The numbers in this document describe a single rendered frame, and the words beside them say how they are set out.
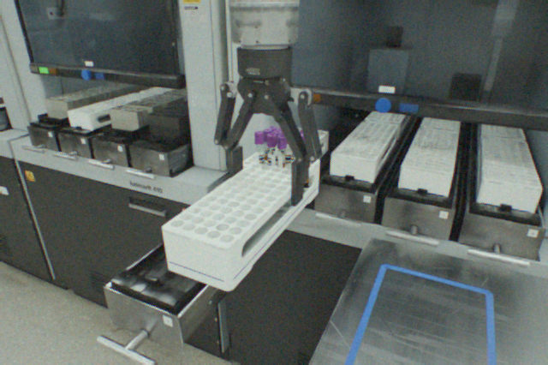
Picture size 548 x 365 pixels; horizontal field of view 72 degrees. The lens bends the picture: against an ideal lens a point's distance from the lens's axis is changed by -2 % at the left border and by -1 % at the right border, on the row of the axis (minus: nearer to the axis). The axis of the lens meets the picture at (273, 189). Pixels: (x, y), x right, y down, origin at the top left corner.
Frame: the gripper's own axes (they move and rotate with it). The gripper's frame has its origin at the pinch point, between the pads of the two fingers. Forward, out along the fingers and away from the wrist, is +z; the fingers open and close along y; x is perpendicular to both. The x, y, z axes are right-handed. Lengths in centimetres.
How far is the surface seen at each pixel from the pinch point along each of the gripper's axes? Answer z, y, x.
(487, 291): 9.4, 33.3, 0.6
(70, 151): 16, -82, 23
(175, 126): 6, -45, 32
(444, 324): 9.4, 28.7, -8.2
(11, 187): 37, -123, 23
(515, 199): 7.7, 37.7, 29.1
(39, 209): 44, -109, 23
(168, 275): 11.0, -8.9, -14.6
